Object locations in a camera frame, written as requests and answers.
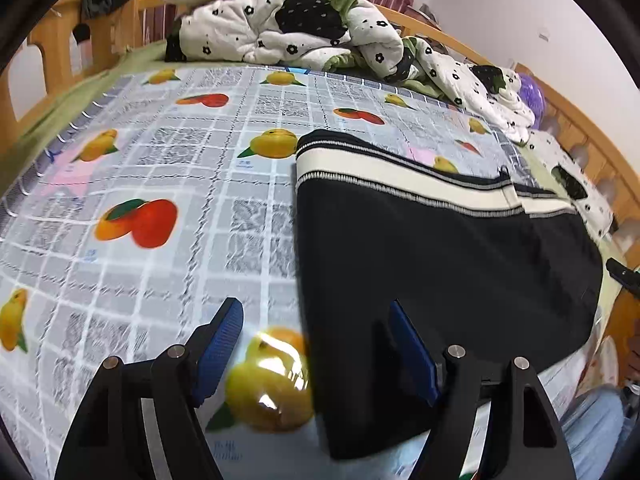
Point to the white floral quilt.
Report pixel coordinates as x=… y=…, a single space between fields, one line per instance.
x=310 y=25

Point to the wooden bed frame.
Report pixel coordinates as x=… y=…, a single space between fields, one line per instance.
x=55 y=42

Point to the purple ball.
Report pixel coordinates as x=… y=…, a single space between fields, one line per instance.
x=531 y=95

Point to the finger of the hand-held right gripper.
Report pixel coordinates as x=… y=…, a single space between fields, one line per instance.
x=624 y=274

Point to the black pants with white waistband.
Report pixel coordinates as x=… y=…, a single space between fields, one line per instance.
x=450 y=260

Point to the person's leg in blue jeans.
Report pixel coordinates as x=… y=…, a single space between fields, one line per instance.
x=595 y=425

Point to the green bed sheet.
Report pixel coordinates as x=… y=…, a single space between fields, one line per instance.
x=75 y=97

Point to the fruit printed bed mat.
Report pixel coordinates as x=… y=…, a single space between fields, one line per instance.
x=175 y=170

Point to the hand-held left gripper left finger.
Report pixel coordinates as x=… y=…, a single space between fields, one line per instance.
x=220 y=347

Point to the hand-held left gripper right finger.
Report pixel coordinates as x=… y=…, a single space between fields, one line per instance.
x=411 y=355

